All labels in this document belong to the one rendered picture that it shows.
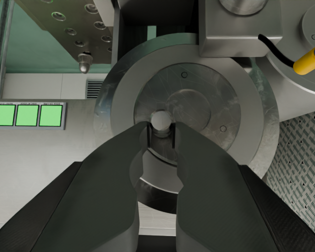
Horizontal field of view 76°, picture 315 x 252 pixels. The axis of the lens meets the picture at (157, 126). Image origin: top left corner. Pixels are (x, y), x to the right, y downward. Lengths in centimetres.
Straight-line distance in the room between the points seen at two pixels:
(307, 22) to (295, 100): 6
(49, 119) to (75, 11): 26
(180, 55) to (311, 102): 12
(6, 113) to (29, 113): 6
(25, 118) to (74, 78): 276
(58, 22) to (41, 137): 27
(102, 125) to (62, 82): 323
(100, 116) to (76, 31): 33
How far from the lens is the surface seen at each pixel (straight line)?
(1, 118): 63
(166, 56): 17
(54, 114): 56
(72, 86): 331
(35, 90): 356
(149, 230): 52
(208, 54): 16
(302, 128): 35
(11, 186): 61
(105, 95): 17
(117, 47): 19
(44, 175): 57
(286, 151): 38
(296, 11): 23
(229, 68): 17
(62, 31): 50
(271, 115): 18
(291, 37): 22
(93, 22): 45
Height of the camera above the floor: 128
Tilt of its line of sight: 9 degrees down
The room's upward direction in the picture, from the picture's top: 179 degrees counter-clockwise
